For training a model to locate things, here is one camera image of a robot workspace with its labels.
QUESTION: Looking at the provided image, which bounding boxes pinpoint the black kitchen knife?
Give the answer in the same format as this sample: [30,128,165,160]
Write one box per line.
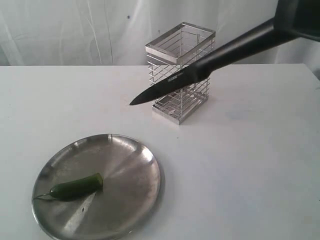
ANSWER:
[129,16,276,106]

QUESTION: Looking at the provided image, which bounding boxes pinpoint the green chili pepper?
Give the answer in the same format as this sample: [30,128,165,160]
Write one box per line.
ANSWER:
[33,173,104,201]

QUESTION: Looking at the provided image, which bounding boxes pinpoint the round steel plate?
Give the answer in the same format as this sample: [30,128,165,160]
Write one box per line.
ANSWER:
[31,134,162,240]

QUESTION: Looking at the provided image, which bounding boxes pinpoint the wire mesh utensil holder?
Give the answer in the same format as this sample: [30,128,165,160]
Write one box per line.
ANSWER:
[145,22,216,125]

